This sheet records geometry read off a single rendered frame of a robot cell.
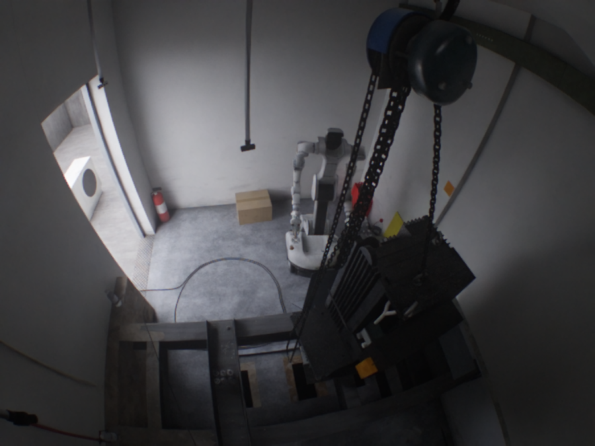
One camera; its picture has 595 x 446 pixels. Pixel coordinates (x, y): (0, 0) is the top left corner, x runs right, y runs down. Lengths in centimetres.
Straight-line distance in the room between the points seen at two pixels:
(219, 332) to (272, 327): 37
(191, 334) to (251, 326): 44
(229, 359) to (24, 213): 152
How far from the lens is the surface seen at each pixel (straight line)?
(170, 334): 202
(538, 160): 188
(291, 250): 264
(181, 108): 287
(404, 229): 133
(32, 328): 160
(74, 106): 784
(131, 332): 215
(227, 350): 189
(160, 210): 343
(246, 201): 323
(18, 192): 158
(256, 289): 279
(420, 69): 41
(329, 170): 213
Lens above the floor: 248
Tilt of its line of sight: 48 degrees down
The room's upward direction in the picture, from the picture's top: 8 degrees clockwise
